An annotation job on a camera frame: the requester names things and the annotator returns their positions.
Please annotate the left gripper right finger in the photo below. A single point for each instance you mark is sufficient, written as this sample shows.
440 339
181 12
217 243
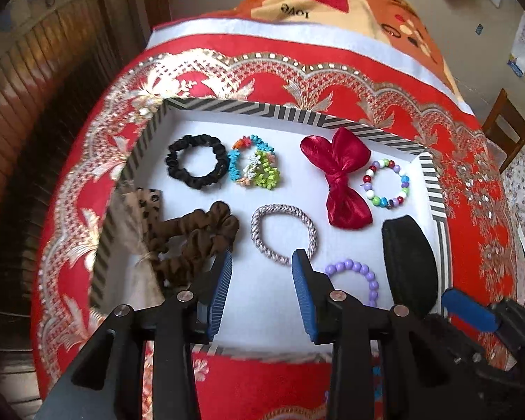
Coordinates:
421 379

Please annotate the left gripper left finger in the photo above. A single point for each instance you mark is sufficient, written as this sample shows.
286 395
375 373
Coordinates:
105 379

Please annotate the silver braided hair band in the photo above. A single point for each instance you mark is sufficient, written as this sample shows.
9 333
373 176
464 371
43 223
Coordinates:
276 228

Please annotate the red satin bow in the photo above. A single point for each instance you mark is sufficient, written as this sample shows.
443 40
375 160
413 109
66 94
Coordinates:
338 159

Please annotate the black scrunchie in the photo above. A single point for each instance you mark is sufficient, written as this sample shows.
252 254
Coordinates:
199 161

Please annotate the black fabric pouch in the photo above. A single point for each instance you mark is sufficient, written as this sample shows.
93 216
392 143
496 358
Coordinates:
410 265

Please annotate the leopard print sheer ribbon bow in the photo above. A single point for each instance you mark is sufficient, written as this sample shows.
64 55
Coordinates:
135 236

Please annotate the striped chevron shallow box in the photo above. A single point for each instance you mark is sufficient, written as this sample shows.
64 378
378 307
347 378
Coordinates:
261 316

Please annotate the wooden chair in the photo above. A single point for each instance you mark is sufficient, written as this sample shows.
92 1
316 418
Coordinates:
505 129

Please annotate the red floral embroidered bedspread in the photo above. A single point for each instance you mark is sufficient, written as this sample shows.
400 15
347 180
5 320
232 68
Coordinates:
308 72

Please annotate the orange love-print blanket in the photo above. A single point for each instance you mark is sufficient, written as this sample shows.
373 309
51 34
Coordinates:
393 22

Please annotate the wall calendar poster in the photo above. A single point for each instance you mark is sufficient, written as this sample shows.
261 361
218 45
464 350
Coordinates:
516 59

